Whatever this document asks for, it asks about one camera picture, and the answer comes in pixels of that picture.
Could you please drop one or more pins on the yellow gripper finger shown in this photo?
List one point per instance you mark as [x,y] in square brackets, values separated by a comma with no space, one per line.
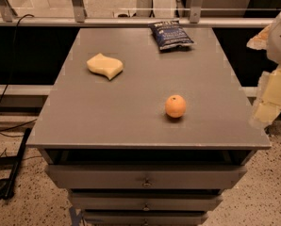
[260,40]

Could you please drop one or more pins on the bottom grey drawer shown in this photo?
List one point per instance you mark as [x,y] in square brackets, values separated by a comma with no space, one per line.
[144,218]

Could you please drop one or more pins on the middle grey drawer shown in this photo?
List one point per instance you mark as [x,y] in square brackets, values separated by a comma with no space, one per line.
[145,201]

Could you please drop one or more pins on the grey drawer cabinet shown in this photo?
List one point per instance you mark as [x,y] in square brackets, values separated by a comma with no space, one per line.
[90,120]

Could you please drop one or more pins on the grey drawer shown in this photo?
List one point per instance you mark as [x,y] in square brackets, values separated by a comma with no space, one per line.
[145,176]
[144,218]
[145,201]

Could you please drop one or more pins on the top grey drawer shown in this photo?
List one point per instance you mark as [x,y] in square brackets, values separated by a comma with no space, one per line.
[145,176]

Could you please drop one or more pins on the orange fruit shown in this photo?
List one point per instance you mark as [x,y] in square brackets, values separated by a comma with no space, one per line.
[175,106]

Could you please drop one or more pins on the blue chip bag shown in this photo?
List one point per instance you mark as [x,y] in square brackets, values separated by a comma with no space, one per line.
[169,35]

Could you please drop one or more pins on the metal railing frame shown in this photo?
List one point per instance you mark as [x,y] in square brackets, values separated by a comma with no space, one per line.
[41,13]

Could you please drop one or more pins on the yellow wavy sponge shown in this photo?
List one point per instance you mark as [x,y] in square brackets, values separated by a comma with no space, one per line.
[105,65]

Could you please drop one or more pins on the black stand base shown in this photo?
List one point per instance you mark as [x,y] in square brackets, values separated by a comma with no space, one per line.
[12,164]

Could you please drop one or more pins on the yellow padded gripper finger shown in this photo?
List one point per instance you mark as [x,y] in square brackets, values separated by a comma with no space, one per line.
[267,105]

